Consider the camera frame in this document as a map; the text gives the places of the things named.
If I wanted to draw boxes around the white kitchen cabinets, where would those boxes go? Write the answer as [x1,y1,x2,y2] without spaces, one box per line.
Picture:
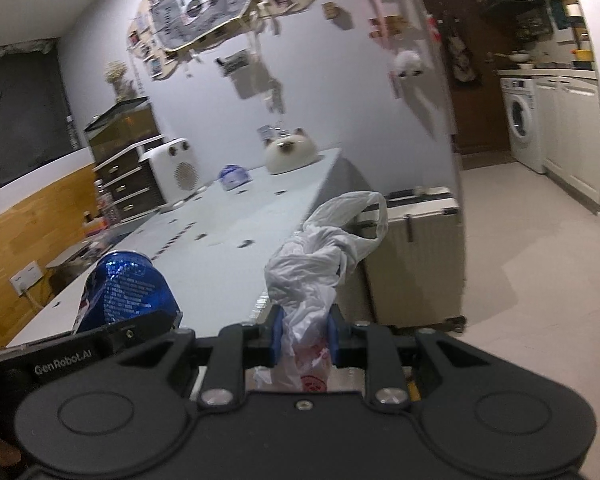
[532,75,600,216]

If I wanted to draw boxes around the white washing machine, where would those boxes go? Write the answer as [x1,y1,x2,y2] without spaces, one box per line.
[500,76,546,175]

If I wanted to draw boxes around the brown wooden door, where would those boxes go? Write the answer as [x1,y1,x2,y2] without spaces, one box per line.
[417,0,512,157]

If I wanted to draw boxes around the white cat plush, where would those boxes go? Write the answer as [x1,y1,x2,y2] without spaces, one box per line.
[262,127,326,176]

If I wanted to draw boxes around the white wall outlet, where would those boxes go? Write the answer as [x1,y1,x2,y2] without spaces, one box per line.
[9,260,45,296]

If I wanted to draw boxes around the hanging wall calendar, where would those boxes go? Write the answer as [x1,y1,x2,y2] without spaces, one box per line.
[216,49,253,79]

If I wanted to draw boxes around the dried flower bunch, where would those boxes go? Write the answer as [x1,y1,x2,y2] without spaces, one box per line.
[104,61,137,101]

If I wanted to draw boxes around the white plastic bag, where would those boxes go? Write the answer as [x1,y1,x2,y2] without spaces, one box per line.
[250,191,390,396]

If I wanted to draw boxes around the beige ribbed suitcase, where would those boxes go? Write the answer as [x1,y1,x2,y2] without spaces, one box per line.
[357,187,468,334]

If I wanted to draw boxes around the wooden wall map board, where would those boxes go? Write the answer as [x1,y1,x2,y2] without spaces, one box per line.
[126,0,333,82]

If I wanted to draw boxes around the white plush toy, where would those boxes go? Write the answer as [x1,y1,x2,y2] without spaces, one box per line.
[392,50,425,80]

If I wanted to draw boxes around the white space heater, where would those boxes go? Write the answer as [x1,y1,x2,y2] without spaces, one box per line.
[139,137,206,212]

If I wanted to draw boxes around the white power cable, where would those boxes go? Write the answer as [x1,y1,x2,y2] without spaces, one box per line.
[25,287,47,314]

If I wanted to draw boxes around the blue and white pouch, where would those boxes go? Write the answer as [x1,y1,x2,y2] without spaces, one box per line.
[217,163,253,191]

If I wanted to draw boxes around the dark drawer cabinet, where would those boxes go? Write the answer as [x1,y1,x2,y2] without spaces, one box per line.
[84,96,168,226]

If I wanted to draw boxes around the hanging apron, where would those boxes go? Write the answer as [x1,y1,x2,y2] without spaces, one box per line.
[445,22,481,84]

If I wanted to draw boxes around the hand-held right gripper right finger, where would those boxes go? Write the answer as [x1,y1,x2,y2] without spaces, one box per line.
[327,306,486,406]

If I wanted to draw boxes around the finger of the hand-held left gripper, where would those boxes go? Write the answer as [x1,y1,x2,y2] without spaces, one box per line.
[105,311,184,354]

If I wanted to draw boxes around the crushed blue can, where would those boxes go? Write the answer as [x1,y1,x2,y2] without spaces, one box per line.
[72,250,183,336]

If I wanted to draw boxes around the black chalkboard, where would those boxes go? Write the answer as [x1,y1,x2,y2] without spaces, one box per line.
[0,40,78,194]

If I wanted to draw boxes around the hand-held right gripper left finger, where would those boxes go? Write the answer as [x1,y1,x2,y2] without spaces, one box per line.
[124,306,285,407]

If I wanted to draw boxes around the small grey side table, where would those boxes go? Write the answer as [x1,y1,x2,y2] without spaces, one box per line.
[45,245,93,272]

